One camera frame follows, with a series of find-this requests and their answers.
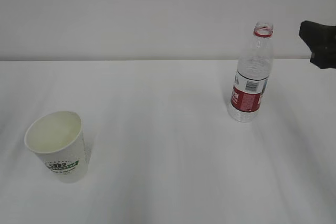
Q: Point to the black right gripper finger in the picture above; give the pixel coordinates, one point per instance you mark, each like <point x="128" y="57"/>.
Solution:
<point x="320" y="39"/>

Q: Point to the clear plastic water bottle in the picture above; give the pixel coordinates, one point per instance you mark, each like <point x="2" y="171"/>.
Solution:
<point x="253" y="71"/>

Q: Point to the white paper coffee cup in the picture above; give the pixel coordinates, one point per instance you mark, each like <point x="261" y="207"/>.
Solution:
<point x="57" y="140"/>

